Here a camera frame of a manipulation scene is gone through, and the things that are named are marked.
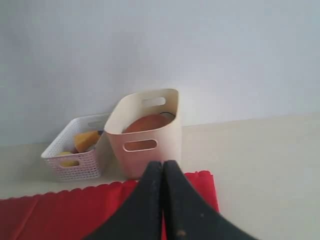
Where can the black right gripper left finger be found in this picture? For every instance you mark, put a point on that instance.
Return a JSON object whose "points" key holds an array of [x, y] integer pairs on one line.
{"points": [[140, 215]]}

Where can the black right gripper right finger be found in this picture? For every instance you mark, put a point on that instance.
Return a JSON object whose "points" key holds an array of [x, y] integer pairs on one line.
{"points": [[190, 207]]}

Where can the yellow cheese wedge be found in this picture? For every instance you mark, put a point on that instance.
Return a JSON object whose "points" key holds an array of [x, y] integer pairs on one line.
{"points": [[83, 141]]}

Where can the brown wooden plate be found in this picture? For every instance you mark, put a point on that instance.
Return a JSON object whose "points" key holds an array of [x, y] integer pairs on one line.
{"points": [[149, 122]]}

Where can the yellow lemon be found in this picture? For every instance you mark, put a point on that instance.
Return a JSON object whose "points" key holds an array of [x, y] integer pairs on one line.
{"points": [[64, 153]]}

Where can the red scalloped table cloth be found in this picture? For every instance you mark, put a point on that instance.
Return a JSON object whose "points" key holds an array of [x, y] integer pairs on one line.
{"points": [[66, 215]]}

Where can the cream plastic bin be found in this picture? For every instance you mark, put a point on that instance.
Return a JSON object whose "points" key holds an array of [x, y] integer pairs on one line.
{"points": [[135, 150]]}

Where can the white perforated plastic basket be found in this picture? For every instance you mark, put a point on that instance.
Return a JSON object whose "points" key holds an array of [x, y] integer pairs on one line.
{"points": [[79, 166]]}

